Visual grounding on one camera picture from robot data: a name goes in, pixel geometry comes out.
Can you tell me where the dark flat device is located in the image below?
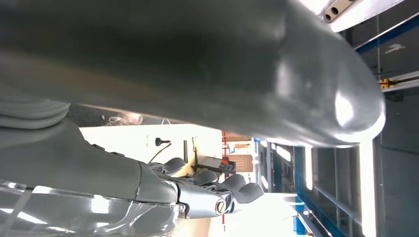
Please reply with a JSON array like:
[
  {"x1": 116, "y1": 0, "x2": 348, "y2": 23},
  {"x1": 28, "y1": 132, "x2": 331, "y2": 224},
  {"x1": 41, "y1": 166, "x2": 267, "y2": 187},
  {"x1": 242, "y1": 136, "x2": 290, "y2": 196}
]
[{"x1": 196, "y1": 156, "x2": 237, "y2": 175}]

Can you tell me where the blue framed glass partition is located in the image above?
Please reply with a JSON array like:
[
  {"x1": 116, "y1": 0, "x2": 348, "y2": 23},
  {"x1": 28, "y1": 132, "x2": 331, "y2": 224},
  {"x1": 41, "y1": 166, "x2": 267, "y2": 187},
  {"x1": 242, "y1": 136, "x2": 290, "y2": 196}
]
[{"x1": 253, "y1": 137, "x2": 364, "y2": 237}]

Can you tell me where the brown wooden panel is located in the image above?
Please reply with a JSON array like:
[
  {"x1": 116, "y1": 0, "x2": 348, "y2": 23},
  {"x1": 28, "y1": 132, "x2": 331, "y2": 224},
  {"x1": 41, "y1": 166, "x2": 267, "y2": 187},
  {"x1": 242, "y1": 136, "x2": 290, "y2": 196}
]
[{"x1": 227, "y1": 155, "x2": 253, "y2": 173}]

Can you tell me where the white ceiling fixture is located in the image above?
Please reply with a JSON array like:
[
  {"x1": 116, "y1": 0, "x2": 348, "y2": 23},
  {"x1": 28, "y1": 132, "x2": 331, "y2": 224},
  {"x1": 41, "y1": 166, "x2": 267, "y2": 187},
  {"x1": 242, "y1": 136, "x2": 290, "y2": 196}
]
[{"x1": 314, "y1": 0, "x2": 408, "y2": 34}]

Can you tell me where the white cable bundle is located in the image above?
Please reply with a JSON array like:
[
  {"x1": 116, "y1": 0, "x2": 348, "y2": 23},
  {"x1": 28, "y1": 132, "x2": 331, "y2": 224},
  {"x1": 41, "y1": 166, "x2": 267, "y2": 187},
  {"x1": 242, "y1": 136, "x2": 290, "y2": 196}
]
[{"x1": 104, "y1": 112, "x2": 144, "y2": 127}]

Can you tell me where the black wall plug with cord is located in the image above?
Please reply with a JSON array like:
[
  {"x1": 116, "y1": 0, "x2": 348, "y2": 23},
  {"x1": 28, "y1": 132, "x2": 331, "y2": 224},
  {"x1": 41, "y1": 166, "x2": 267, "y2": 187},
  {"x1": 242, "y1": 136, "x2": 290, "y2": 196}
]
[{"x1": 149, "y1": 137, "x2": 173, "y2": 163}]

